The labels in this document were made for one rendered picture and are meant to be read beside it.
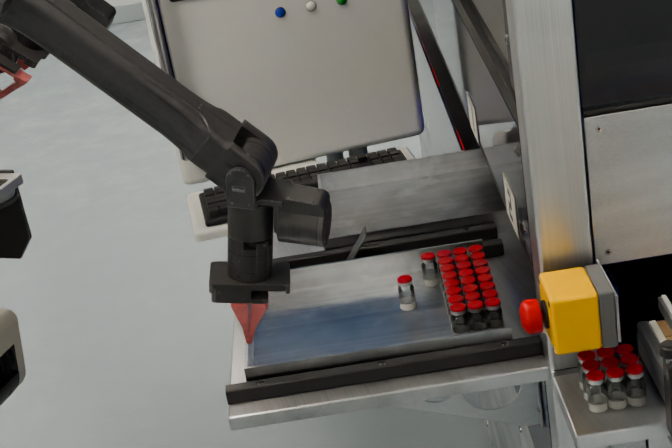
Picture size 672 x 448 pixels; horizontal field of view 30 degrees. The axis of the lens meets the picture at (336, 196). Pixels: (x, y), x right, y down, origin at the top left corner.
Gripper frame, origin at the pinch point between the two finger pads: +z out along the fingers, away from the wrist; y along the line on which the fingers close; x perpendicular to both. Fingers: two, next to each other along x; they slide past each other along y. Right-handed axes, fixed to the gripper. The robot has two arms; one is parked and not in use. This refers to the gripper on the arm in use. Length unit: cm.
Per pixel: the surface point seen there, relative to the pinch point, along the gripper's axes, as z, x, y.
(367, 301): 1.4, 12.4, 16.5
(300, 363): 0.5, -6.1, 6.5
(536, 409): 10.1, -1.6, 38.5
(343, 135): 6, 90, 18
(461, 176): -2, 50, 35
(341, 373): 0.6, -8.3, 11.6
